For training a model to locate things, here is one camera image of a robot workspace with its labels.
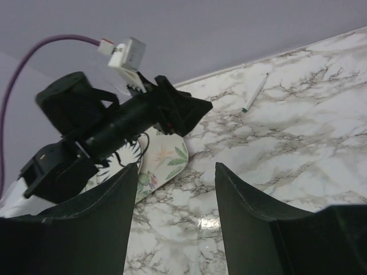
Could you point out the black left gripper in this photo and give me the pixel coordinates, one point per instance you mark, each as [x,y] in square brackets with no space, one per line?
[178,112]

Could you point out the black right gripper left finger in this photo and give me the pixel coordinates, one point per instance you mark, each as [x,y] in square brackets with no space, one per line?
[87,234]

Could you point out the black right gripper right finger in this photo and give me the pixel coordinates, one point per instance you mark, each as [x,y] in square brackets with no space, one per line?
[263,235]

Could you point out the white pen with dark tip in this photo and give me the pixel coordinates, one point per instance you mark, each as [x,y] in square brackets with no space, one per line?
[254,94]

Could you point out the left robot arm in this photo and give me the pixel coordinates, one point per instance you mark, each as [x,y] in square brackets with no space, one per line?
[93,125]

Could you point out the floral rectangular tray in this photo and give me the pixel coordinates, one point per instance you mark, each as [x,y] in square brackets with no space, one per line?
[163,158]

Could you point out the white blue striped plate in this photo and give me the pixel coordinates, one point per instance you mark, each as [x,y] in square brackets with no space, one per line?
[129,153]

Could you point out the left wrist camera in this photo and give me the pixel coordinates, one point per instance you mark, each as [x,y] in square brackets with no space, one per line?
[125,59]

